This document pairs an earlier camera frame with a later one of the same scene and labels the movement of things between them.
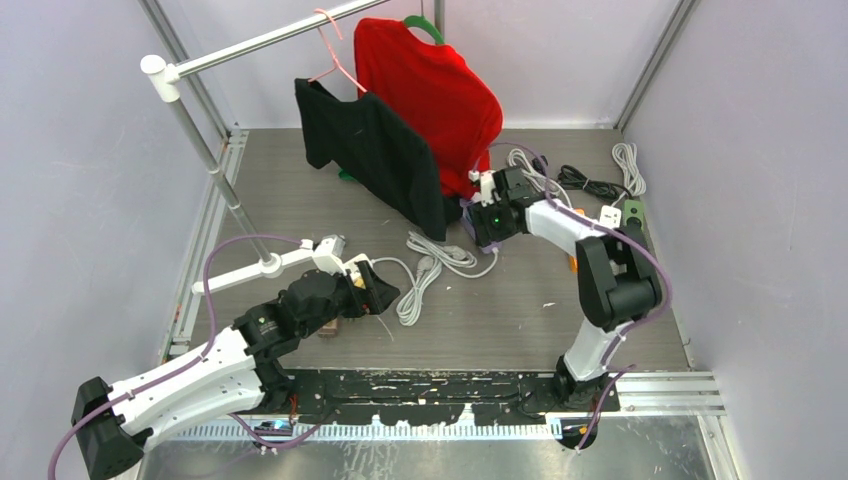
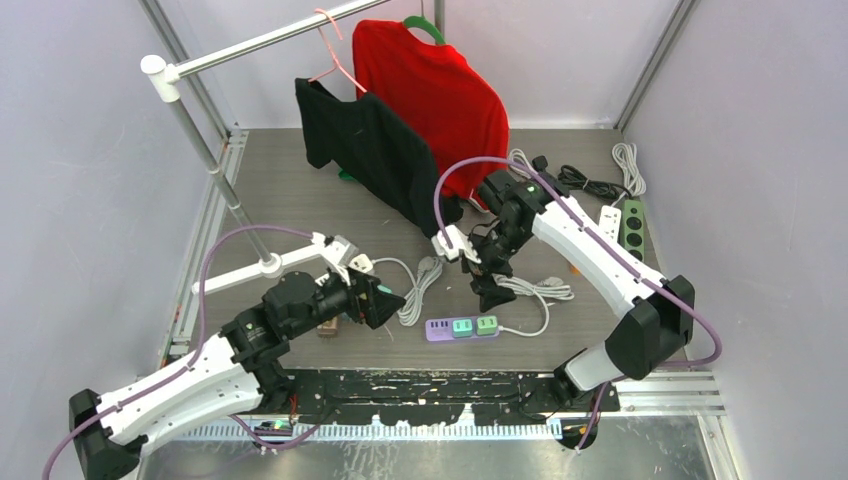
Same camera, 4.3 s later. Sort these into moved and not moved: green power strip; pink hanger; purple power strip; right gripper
Moved: right gripper; purple power strip
Not moved: pink hanger; green power strip
